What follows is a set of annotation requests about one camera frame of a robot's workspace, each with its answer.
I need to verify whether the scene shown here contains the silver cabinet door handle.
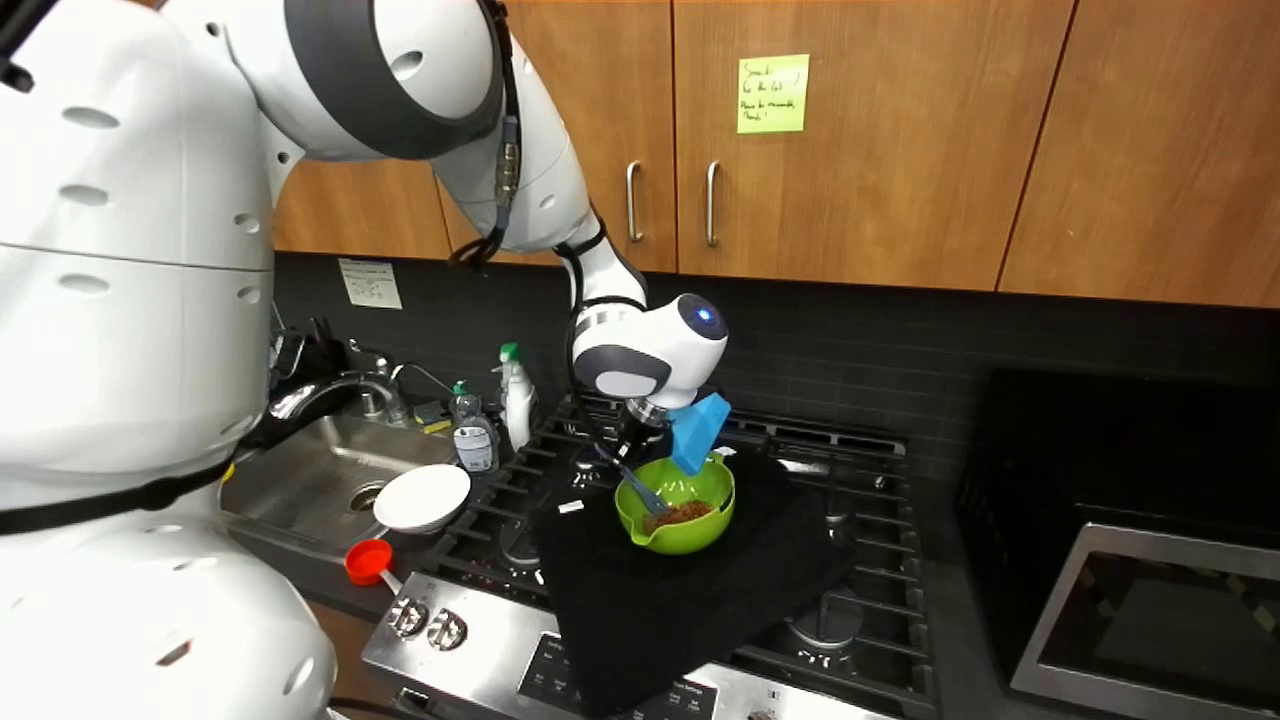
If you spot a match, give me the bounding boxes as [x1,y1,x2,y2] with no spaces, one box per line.
[702,157,728,251]
[621,157,654,247]

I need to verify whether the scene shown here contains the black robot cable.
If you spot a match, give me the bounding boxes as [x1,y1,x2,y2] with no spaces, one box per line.
[451,0,530,271]

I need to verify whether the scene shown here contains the black ribbed cloth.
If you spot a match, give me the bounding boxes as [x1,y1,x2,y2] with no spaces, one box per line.
[530,446,860,720]

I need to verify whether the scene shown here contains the green cap dish soap bottle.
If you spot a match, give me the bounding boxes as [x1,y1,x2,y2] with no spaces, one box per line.
[450,378,503,479]

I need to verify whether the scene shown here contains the black kitchen faucet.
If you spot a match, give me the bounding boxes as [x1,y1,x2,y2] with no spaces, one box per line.
[259,378,409,433]

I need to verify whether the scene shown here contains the white wall outlet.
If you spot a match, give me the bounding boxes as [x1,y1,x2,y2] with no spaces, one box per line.
[334,258,409,318]

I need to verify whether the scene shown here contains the stainless steel sink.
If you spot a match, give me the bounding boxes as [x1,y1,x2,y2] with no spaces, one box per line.
[216,405,463,563]

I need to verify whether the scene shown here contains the wooden cabinet door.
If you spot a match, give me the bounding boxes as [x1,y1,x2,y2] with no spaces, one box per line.
[996,0,1280,318]
[672,0,1080,299]
[435,0,685,281]
[272,157,458,265]

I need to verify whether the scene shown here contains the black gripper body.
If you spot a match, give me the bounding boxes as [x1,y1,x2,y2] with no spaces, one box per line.
[604,397,685,466]

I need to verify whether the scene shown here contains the brown food bits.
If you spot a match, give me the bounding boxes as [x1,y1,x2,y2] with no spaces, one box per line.
[662,492,720,530]

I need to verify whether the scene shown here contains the light green bowl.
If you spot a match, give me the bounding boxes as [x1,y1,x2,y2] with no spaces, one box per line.
[608,451,742,560]

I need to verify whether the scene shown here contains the white green spray bottle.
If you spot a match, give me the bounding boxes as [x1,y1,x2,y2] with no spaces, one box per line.
[491,339,546,456]

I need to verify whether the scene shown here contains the white round plate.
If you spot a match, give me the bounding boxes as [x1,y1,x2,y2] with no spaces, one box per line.
[368,460,481,541]

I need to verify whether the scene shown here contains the black gas stove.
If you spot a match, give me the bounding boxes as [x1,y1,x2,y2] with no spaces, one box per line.
[355,384,943,720]

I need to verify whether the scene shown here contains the yellow sticky note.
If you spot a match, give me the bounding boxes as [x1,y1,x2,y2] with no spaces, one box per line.
[733,52,815,140]

